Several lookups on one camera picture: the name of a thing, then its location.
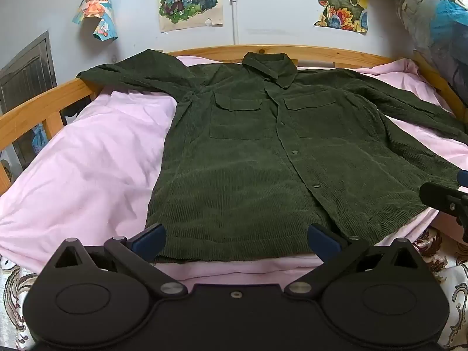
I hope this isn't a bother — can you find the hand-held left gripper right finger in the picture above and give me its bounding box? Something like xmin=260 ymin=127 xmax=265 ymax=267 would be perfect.
xmin=283 ymin=223 xmax=426 ymax=297

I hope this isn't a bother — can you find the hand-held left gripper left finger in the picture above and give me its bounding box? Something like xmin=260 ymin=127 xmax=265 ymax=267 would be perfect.
xmin=46 ymin=224 xmax=188 ymax=297

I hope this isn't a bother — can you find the dark green corduroy shirt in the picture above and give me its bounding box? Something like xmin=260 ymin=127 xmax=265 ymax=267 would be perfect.
xmin=75 ymin=48 xmax=468 ymax=264

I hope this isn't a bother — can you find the clear plastic bag of clothes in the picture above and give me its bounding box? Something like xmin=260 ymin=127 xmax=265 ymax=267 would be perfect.
xmin=360 ymin=0 xmax=468 ymax=118

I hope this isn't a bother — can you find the floral patterned bedsheet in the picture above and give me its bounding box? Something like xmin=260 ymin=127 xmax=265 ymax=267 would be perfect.
xmin=0 ymin=227 xmax=468 ymax=351

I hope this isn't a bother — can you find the pink blanket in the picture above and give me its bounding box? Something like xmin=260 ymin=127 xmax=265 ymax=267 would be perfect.
xmin=0 ymin=55 xmax=468 ymax=286

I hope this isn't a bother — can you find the dark grey window panel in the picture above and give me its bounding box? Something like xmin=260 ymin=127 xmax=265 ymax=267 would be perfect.
xmin=0 ymin=31 xmax=58 ymax=114

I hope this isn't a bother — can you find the wooden bed frame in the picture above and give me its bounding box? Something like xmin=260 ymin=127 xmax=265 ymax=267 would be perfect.
xmin=0 ymin=45 xmax=468 ymax=196

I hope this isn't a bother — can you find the mushroom print wall poster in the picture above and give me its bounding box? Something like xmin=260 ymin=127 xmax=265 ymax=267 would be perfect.
xmin=304 ymin=0 xmax=369 ymax=34

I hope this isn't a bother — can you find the white wall pipe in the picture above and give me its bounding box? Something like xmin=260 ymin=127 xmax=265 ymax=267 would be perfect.
xmin=230 ymin=0 xmax=240 ymax=46

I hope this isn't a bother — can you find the orange figure wall poster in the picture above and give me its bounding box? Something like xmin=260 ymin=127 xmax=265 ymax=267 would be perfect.
xmin=71 ymin=0 xmax=118 ymax=44

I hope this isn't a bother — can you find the blond figure green wall poster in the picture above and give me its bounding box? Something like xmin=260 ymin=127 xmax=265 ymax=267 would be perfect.
xmin=157 ymin=0 xmax=224 ymax=33

